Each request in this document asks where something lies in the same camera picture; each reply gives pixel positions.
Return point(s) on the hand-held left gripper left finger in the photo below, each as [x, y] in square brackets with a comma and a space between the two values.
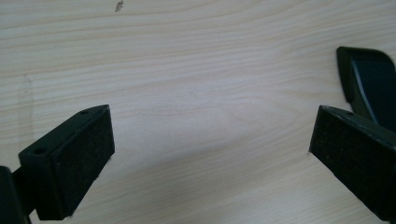
[74, 161]

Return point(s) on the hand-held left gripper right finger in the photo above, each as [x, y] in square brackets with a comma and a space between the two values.
[358, 155]

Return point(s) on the black long-reach stapler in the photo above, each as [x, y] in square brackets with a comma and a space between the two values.
[373, 87]

